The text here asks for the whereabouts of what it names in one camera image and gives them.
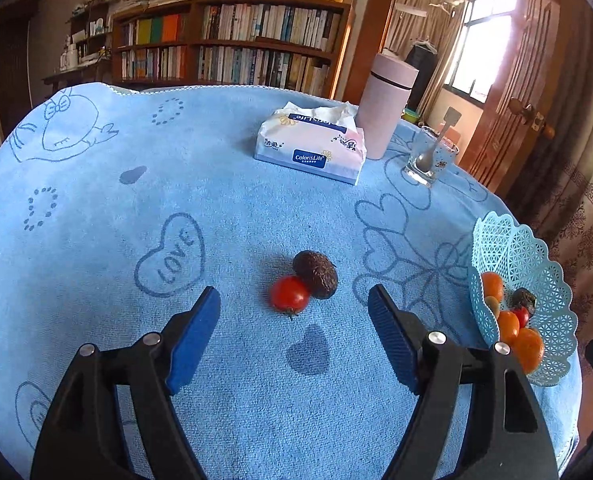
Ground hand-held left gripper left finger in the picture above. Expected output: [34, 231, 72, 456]
[30, 286, 222, 480]

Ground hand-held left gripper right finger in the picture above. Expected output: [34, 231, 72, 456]
[367, 284, 560, 480]

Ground orange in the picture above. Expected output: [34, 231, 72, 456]
[497, 310, 521, 346]
[513, 327, 546, 376]
[481, 271, 505, 303]

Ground dark brown wrinkled fruit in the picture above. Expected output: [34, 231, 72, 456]
[292, 250, 339, 300]
[511, 287, 537, 311]

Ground blue plastic lattice basket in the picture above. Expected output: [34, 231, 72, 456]
[467, 212, 579, 387]

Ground blue printed tablecloth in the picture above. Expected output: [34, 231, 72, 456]
[0, 82, 582, 480]

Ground clear drinking glass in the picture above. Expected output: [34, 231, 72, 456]
[404, 126, 461, 188]

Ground tissue pack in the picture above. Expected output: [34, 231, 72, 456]
[253, 101, 367, 187]

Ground pink thermos bottle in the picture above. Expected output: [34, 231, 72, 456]
[355, 51, 420, 161]

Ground black hanging garment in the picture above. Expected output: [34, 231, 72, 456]
[407, 42, 437, 111]

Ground wooden desk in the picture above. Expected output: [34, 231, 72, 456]
[41, 60, 114, 96]

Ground wooden bookcase with books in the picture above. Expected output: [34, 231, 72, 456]
[111, 0, 353, 101]

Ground beige curtain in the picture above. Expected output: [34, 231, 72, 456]
[394, 0, 470, 116]

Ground window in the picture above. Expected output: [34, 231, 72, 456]
[444, 0, 520, 106]

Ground brown panelled door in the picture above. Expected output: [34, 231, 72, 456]
[457, 0, 592, 201]

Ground small wooden shelf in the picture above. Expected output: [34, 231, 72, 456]
[66, 0, 114, 68]

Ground dark wooden door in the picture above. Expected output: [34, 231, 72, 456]
[0, 0, 44, 136]

